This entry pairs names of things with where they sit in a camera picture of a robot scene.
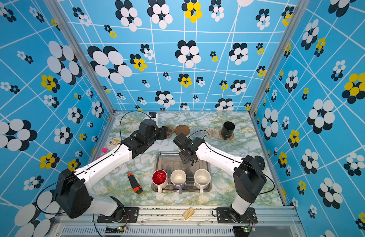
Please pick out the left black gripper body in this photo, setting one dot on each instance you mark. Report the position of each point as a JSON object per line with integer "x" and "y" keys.
{"x": 161, "y": 134}

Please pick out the cork paw print coaster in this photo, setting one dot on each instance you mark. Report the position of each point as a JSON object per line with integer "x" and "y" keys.
{"x": 170, "y": 131}

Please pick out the brown wooden round coaster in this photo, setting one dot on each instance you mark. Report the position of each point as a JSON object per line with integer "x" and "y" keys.
{"x": 184, "y": 129}

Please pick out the grey woven round coaster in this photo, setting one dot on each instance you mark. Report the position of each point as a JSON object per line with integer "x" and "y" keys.
{"x": 197, "y": 132}

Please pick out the multicolour woven round coaster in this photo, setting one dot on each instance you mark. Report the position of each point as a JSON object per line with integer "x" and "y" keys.
{"x": 212, "y": 133}

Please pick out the red interior mug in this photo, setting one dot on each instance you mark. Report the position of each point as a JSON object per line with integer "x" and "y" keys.
{"x": 160, "y": 180}

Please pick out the black mug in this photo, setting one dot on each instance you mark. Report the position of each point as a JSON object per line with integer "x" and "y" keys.
{"x": 228, "y": 126}

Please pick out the rattan round coaster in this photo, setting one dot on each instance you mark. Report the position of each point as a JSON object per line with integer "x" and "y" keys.
{"x": 228, "y": 135}

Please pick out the white mug back row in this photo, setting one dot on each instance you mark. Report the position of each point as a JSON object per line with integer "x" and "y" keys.
{"x": 187, "y": 158}

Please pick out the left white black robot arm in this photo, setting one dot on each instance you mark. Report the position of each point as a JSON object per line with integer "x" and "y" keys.
{"x": 72, "y": 192}

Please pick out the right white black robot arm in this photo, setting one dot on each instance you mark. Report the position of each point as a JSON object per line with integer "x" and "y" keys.
{"x": 247, "y": 172}

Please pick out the metal tray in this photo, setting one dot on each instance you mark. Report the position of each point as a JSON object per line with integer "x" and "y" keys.
{"x": 170, "y": 162}

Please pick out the purple mug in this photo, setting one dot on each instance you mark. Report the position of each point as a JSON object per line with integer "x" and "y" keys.
{"x": 178, "y": 180}

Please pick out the white mug front right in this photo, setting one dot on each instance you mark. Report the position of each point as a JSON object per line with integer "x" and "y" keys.
{"x": 202, "y": 179}

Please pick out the plush toy white pink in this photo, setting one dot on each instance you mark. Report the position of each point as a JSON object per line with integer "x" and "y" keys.
{"x": 111, "y": 144}

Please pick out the small wooden block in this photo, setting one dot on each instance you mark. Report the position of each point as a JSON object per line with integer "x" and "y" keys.
{"x": 188, "y": 213}

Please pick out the black computer mouse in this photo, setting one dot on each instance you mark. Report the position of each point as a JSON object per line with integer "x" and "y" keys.
{"x": 260, "y": 161}

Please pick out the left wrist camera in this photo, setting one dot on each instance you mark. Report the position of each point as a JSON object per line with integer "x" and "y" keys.
{"x": 153, "y": 116}

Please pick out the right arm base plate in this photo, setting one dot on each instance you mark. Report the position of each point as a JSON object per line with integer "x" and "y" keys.
{"x": 226, "y": 215}

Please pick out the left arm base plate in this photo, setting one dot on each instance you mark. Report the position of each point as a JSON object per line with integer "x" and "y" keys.
{"x": 130, "y": 216}

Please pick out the aluminium front rail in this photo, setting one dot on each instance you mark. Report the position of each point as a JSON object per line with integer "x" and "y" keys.
{"x": 168, "y": 221}

